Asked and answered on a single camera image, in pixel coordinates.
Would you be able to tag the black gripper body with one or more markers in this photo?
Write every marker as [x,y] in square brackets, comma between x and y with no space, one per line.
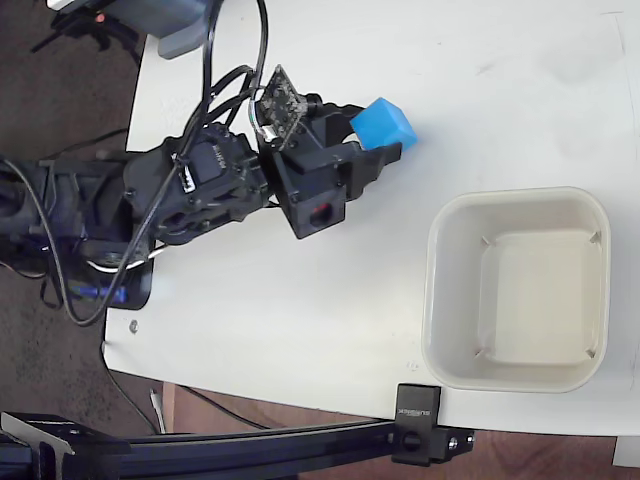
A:
[312,180]

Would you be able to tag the blue foam cube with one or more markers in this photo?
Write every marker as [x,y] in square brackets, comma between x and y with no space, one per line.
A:
[384,122]

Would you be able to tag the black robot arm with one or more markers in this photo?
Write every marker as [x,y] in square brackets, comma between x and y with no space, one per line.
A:
[210,175]

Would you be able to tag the white square plastic bowl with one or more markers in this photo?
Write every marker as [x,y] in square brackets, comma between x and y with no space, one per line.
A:
[517,290]

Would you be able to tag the gray device housing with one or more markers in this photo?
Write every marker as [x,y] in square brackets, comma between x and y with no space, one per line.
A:
[160,25]

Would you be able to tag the black table clamp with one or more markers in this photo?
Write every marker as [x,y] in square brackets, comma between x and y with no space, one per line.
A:
[415,425]

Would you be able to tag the black tripod stand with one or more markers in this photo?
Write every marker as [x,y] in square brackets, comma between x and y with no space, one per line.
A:
[85,22]

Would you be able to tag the green camera circuit board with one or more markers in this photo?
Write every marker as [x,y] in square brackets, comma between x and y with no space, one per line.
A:
[281,107]

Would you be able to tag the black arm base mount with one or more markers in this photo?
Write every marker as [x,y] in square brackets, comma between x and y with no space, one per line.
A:
[132,285]

